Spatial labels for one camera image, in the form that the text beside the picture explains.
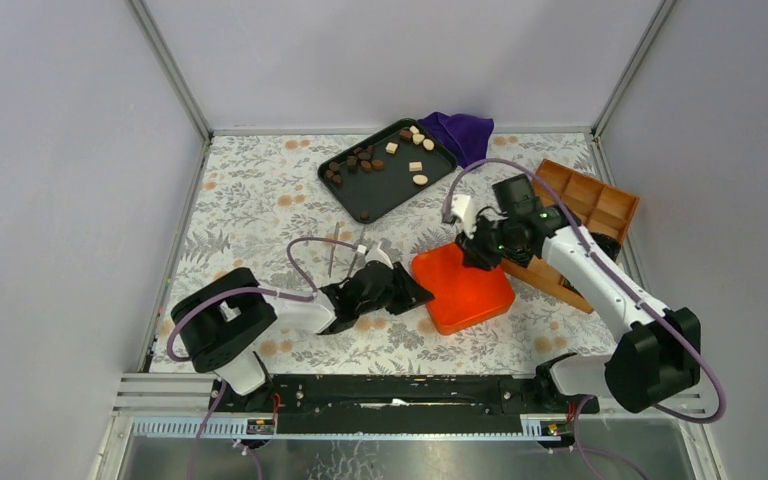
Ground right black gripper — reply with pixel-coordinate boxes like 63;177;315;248
453;214;515;274

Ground floral table mat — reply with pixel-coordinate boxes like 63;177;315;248
168;135;615;375

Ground orange box lid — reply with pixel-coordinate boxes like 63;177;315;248
411;243;515;301

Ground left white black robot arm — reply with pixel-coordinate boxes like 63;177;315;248
167;260;434;411

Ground purple cloth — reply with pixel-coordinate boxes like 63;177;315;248
418;112;495;168

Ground black tray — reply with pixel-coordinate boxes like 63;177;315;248
316;118;458;224

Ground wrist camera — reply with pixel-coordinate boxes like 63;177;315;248
363;243;393;269
442;194;478;239

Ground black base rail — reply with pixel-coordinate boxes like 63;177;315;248
210;374;600;440

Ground white oval chocolate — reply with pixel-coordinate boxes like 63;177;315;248
412;174;428;186

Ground wooden compartment organizer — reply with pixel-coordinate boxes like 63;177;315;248
501;159;639;314

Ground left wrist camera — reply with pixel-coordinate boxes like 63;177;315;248
363;243;393;269

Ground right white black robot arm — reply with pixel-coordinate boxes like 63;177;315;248
446;174;701;413

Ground orange chocolate box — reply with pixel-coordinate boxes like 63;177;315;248
427;295;514;335

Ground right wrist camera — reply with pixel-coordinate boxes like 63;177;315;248
442;194;478;239

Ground white metal tongs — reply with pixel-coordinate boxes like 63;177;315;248
327;221;369;280

